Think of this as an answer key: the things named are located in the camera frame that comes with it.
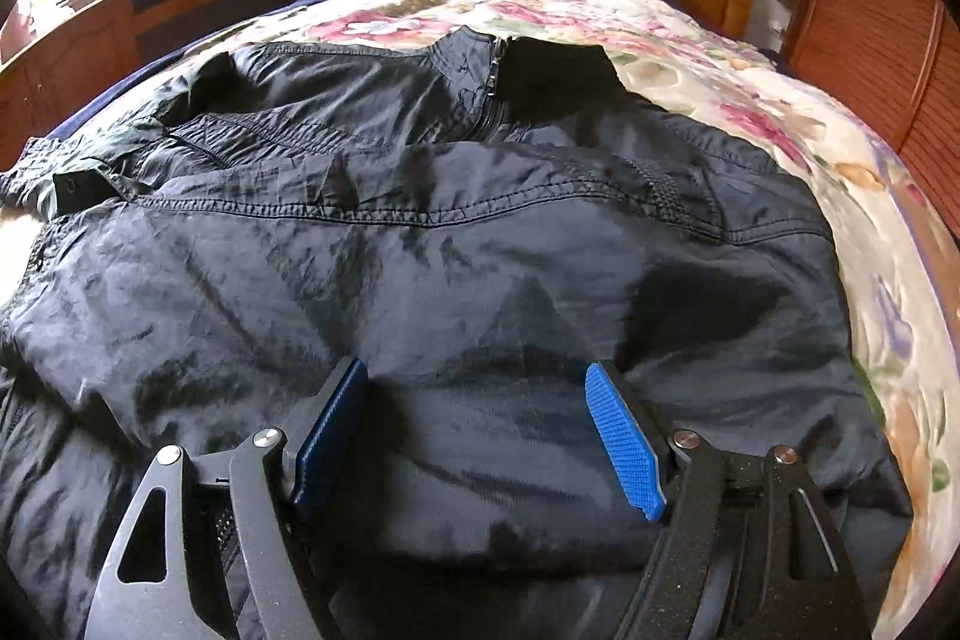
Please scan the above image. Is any wooden desk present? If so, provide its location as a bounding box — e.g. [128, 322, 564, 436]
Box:
[0, 0, 308, 169]

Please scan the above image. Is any wooden wardrobe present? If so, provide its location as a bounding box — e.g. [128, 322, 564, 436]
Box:
[784, 0, 960, 281]

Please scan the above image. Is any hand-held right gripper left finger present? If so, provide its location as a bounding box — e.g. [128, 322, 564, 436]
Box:
[84, 356, 370, 640]

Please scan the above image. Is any floral plush blanket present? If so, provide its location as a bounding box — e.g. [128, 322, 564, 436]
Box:
[0, 0, 960, 640]

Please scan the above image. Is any dark navy jacket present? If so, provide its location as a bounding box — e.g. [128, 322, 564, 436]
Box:
[0, 26, 914, 640]

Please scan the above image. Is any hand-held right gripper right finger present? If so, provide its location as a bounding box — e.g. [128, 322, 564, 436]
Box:
[585, 361, 875, 640]

